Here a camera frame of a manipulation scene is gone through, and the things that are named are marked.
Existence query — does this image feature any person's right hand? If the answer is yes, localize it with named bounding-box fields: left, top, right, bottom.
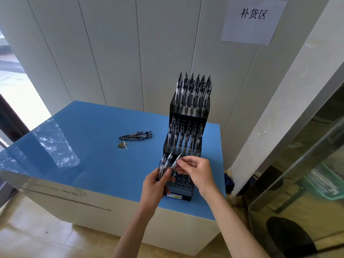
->
left=176, top=156, right=220, bottom=202

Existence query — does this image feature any person's left hand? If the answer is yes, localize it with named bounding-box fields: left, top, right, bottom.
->
left=139, top=168, right=177, bottom=212

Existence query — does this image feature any row of black pens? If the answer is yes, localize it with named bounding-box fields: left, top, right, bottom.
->
left=175, top=72, right=213, bottom=117
left=167, top=117, right=204, bottom=156
left=168, top=169, right=194, bottom=189

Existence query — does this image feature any black tiered pen display stand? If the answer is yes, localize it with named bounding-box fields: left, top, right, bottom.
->
left=162, top=92, right=211, bottom=202

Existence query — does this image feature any pile of black pens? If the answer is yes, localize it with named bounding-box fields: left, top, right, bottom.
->
left=118, top=131, right=153, bottom=142

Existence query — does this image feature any person's left forearm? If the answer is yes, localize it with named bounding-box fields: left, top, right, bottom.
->
left=110, top=204, right=159, bottom=258

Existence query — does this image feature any person's right forearm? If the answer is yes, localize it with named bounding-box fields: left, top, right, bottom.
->
left=204, top=189, right=269, bottom=258

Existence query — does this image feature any dark blue bag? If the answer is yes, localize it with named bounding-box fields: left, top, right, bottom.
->
left=224, top=170, right=235, bottom=194

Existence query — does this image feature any blue table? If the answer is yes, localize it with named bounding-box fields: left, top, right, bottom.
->
left=0, top=100, right=227, bottom=257

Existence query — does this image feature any green plastic basket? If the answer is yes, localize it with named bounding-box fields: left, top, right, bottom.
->
left=302, top=163, right=344, bottom=201

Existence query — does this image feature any black round object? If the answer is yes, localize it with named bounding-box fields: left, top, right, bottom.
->
left=266, top=216, right=317, bottom=258

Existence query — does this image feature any steel framed glass partition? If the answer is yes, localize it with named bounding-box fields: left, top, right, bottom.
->
left=239, top=61, right=344, bottom=258

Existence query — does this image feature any white paper sign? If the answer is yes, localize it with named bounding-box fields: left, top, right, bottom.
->
left=221, top=0, right=288, bottom=46

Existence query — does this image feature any dark framed glass door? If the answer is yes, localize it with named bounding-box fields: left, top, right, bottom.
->
left=0, top=29, right=52, bottom=207

